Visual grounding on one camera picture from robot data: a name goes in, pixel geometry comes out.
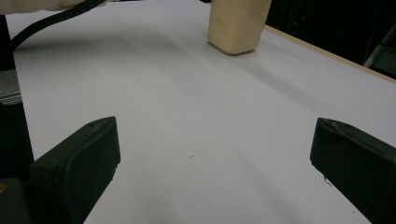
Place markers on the beige square cup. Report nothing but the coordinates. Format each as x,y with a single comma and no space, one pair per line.
236,28

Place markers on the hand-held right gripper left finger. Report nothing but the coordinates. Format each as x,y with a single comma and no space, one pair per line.
77,161

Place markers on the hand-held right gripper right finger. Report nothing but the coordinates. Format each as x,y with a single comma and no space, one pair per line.
358,165

